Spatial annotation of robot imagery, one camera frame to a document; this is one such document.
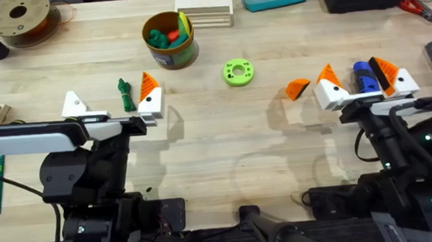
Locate blue electric screwdriver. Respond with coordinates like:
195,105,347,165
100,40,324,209
351,59,382,95

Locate green vegetable toy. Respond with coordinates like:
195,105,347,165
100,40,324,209
117,76,138,114

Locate filament spool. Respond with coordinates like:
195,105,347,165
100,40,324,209
0,0,65,50

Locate green disc with holes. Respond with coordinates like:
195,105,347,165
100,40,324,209
221,56,256,89

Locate white wooden box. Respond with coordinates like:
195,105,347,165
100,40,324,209
174,0,235,32

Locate brown tub with toys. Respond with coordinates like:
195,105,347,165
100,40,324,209
140,10,199,72

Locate red handled scissors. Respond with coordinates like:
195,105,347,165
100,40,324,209
398,0,432,26

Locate orange ribbed wedge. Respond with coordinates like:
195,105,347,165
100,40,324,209
284,77,313,103

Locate black cable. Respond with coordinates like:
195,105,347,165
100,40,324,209
0,162,65,242
352,126,380,164

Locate black camera pole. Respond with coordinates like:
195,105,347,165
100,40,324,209
237,200,326,242

